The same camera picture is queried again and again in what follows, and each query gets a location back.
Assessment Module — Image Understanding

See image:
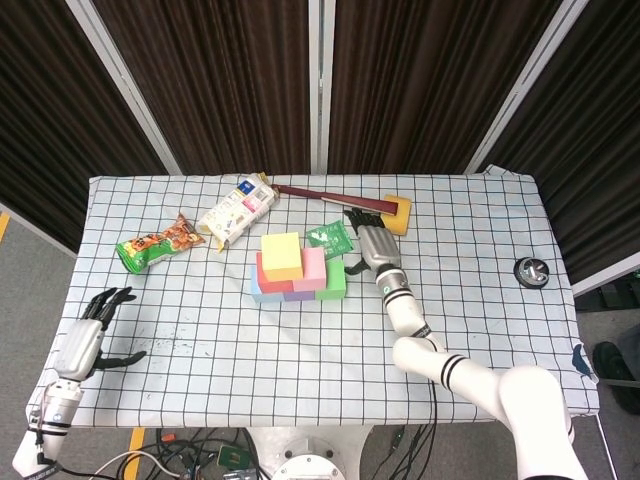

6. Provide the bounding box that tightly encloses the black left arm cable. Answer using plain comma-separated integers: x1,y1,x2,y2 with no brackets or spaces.
29,424,96,480

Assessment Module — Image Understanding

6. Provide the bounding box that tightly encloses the pink foam cube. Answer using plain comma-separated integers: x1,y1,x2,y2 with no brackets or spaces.
292,246,329,293

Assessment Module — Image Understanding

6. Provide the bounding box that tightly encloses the white cracker package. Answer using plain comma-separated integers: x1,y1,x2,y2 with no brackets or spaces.
196,171,279,253

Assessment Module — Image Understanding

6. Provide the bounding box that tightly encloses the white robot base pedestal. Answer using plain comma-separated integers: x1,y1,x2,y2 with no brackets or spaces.
247,424,374,480

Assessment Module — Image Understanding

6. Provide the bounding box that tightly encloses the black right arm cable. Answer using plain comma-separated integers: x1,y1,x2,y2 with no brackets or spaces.
427,382,441,436

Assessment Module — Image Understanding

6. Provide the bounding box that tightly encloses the black silver call bell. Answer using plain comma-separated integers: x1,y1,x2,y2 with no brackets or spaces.
513,255,551,290

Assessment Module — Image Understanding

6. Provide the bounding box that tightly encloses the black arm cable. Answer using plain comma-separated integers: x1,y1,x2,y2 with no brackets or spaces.
29,424,96,480
427,382,441,436

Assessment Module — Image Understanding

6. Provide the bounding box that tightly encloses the green circuit board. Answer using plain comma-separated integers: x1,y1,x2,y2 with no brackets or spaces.
217,444,250,469

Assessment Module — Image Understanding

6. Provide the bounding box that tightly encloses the green tea sachet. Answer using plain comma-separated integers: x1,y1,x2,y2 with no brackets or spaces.
306,219,356,260

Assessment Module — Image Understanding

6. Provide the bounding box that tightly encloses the white black checkered tablecloth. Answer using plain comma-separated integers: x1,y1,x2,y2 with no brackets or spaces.
29,164,601,429

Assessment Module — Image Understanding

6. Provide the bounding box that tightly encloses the green foam cube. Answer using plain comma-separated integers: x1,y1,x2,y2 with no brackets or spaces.
314,257,349,302

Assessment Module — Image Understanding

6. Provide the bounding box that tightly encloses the light blue foam cube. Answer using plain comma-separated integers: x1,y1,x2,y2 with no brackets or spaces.
249,264,286,305

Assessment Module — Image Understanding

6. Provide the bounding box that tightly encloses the white cable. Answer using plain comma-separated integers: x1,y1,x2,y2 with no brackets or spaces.
89,449,181,480

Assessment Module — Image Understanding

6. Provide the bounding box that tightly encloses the black cable bundle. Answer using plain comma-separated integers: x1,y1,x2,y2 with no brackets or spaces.
154,427,264,480
369,424,437,480

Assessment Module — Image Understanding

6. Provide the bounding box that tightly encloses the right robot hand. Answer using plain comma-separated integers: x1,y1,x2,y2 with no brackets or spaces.
342,207,404,276

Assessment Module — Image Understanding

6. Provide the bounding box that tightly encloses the yellow sponge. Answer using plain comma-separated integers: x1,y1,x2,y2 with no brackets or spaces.
379,194,414,236

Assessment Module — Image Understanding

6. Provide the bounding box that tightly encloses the red foam cube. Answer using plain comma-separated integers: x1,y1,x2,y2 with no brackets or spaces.
255,251,296,295

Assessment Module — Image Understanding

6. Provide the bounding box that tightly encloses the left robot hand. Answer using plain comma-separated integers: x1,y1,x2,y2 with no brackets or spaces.
49,286,148,382

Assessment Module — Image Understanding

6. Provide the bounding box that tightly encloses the dark red folded fan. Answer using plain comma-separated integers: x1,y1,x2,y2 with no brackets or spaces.
271,183,397,217

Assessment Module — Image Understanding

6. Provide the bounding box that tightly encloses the dark blue cloth clip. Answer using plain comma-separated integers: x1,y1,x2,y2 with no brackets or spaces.
572,343,594,376

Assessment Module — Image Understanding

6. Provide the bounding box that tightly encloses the yellow foam cube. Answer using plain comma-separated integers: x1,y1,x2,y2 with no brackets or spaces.
260,231,305,282

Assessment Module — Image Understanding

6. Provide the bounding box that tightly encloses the dark brown partition panel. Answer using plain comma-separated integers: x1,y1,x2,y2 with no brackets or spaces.
64,0,324,176
0,0,182,257
464,0,640,297
308,0,591,176

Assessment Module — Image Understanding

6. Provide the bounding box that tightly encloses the black bag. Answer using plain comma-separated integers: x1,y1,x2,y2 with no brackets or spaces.
592,324,640,389

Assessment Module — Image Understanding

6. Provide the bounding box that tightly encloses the green orange snack bag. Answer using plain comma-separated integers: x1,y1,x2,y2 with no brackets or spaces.
115,213,207,275

